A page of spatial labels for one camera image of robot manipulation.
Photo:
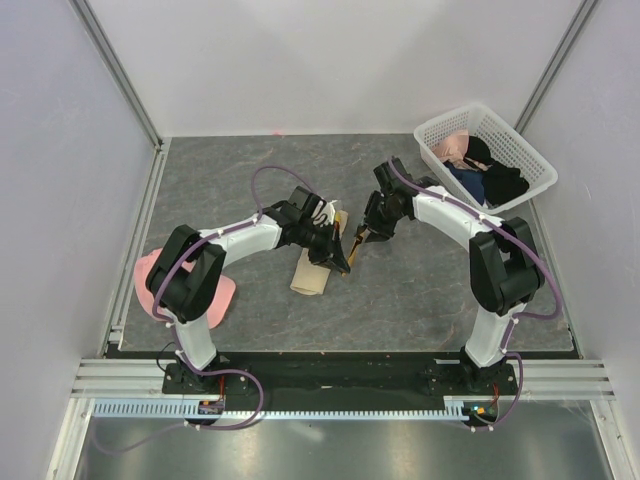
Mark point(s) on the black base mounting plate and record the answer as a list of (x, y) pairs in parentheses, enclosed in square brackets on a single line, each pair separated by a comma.
[(442, 374)]

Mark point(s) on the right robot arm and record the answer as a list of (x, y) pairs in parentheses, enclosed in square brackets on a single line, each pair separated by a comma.
[(504, 266)]

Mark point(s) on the pink cloth in basket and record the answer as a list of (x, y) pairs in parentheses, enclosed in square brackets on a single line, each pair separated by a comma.
[(453, 148)]

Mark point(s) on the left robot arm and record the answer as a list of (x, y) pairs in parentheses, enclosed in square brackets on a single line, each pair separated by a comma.
[(185, 276)]

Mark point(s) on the white slotted cable duct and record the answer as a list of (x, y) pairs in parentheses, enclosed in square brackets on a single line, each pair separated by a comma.
[(195, 409)]

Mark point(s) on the aluminium front rail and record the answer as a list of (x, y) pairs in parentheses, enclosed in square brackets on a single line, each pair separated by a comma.
[(539, 379)]

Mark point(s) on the black clothes in basket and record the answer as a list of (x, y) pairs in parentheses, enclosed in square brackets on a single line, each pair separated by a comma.
[(502, 183)]

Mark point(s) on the navy cloth in basket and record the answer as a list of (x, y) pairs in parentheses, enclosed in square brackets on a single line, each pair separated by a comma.
[(472, 181)]

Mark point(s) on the white plastic basket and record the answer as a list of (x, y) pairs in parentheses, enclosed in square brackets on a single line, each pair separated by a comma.
[(505, 144)]

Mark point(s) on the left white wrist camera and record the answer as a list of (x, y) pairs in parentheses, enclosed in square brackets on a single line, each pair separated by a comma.
[(324, 213)]

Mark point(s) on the aluminium frame post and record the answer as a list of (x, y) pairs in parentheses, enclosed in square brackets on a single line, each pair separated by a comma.
[(563, 49), (99, 38)]

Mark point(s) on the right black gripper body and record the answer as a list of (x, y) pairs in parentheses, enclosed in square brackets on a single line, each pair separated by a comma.
[(379, 215)]

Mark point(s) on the left aluminium frame post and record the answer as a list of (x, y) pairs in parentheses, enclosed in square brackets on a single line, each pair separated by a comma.
[(99, 38)]

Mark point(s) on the yellow plastic knife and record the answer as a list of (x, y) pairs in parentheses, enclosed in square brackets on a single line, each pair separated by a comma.
[(356, 250)]

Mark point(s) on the beige cloth napkin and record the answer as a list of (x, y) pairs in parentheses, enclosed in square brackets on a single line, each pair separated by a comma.
[(310, 279)]

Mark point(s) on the right aluminium frame post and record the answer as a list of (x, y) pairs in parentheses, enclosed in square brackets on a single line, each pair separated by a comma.
[(563, 49)]

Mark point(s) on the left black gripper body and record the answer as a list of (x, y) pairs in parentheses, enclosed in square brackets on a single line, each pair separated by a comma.
[(317, 240)]

